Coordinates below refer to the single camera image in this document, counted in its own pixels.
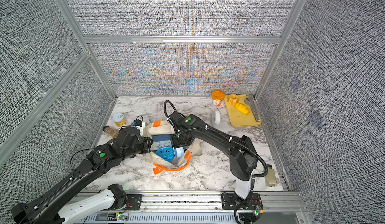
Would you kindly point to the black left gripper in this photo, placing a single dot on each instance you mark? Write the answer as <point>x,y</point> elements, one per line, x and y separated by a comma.
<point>146,140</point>

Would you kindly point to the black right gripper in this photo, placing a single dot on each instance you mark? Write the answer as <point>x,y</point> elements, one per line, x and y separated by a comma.
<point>175,143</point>

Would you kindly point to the blue rectangular alarm clock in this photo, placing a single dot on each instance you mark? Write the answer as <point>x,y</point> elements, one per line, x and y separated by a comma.
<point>160,141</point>

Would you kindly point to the white round alarm clock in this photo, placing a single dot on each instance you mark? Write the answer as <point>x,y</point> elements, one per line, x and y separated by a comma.
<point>216,118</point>

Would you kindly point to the canvas bag orange handles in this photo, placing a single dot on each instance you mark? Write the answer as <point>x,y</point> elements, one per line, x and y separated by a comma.
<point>191,149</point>

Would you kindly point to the light blue square alarm clock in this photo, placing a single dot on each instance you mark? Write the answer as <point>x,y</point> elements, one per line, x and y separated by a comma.
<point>178,152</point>

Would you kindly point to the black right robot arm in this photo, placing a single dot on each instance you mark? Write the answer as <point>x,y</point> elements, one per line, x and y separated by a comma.
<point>244,161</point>

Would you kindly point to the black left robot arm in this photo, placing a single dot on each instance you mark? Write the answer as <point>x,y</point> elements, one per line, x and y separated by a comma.
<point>97,162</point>

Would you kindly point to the brown spice jar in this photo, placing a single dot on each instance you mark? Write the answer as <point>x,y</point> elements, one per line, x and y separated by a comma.
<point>110,131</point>

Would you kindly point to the yellow tin can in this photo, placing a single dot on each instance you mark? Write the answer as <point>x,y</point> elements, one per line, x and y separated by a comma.
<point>119,119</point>

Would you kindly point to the orange lid instant noodle cup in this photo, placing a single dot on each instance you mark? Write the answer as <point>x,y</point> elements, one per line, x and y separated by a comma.
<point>218,97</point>

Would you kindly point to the yellow cutting board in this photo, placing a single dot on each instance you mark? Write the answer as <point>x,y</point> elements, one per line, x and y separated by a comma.
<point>238,119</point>

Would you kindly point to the yellow bundt cake toy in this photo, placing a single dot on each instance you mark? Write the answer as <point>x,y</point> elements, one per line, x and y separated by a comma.
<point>232,99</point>

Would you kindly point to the yellow bread loaf toy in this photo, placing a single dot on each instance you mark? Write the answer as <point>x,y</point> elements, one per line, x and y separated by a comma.
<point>242,108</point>

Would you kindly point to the grey metal wrench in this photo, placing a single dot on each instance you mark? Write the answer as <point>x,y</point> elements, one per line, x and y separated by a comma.
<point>249,100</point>

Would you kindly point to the pale spice jar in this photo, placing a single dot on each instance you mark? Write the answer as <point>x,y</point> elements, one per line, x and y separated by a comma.
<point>270,178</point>

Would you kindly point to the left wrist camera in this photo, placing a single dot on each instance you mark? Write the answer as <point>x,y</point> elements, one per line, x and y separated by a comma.
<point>138,123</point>

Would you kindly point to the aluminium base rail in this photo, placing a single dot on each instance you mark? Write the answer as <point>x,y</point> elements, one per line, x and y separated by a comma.
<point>200,207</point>

